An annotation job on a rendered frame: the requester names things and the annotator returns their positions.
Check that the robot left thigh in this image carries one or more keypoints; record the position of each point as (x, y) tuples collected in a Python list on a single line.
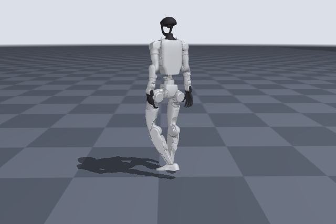
[(151, 112)]

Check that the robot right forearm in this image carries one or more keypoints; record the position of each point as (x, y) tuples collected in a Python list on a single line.
[(187, 80)]

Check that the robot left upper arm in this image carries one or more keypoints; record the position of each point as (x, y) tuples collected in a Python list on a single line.
[(154, 47)]

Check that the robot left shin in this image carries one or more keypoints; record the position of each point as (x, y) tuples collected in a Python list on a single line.
[(160, 144)]

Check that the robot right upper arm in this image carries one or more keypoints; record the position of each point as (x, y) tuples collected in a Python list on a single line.
[(185, 58)]

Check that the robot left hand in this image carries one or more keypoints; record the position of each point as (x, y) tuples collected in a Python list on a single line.
[(150, 99)]

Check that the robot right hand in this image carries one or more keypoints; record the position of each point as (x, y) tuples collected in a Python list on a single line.
[(188, 97)]

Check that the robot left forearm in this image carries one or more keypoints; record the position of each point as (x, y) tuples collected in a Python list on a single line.
[(152, 79)]

